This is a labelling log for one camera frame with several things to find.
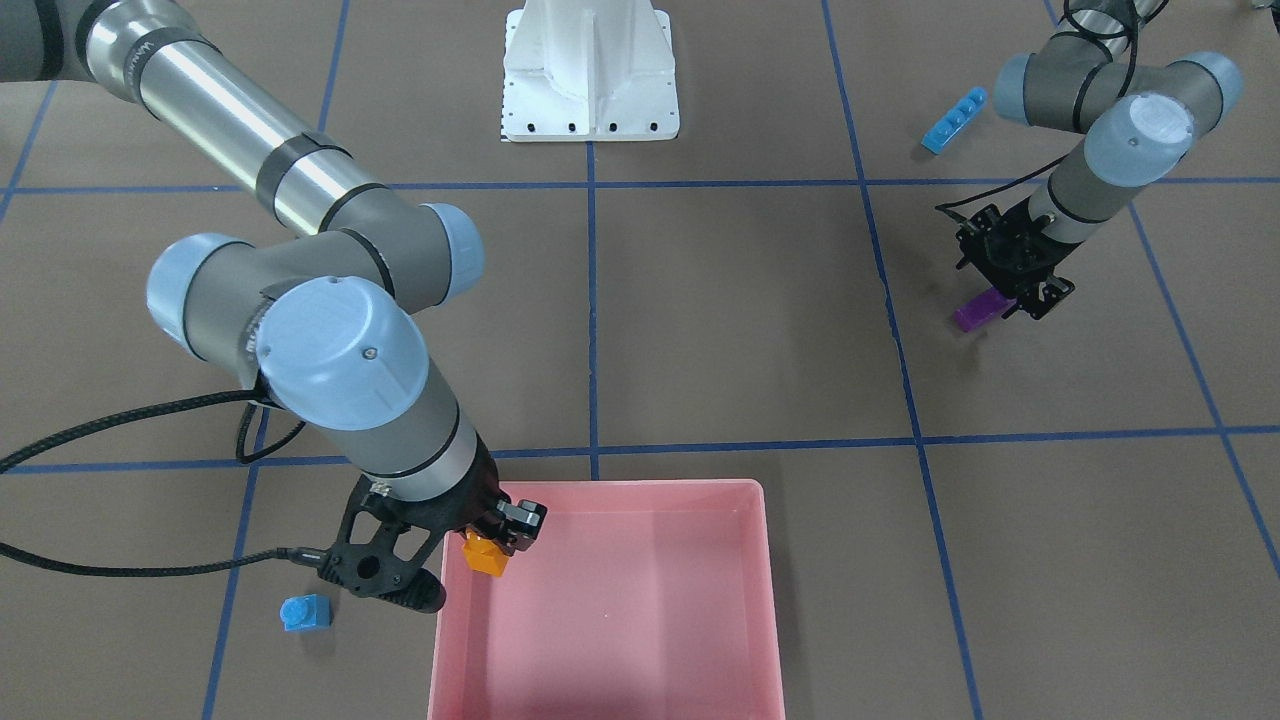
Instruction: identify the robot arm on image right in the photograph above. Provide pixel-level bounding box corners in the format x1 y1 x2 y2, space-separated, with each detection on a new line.
940 1 1244 332

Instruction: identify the pink plastic box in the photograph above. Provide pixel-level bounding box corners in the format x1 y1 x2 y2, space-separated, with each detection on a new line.
428 479 786 719

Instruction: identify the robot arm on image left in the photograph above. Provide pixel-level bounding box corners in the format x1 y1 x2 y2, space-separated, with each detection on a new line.
3 1 547 612

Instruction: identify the purple sloped toy block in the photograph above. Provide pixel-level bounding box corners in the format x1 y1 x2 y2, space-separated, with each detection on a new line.
952 286 1018 333

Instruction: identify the small blue toy block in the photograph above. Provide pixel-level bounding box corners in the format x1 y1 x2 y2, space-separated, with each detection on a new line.
278 594 332 633

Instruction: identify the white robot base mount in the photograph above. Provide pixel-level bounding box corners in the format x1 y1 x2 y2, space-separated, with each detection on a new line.
500 1 681 143

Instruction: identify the orange toy block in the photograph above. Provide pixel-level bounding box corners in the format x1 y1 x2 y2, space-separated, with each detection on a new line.
462 529 509 578

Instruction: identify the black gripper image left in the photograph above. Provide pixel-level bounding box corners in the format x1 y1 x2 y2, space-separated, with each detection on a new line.
320 443 548 614

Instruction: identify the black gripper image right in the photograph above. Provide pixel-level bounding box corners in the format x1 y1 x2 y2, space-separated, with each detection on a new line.
957 204 1076 322

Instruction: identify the braided black cable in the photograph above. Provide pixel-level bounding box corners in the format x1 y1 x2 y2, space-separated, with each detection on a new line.
0 388 332 580

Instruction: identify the long blue toy block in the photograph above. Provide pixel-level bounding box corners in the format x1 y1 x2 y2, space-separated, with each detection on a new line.
920 86 989 155

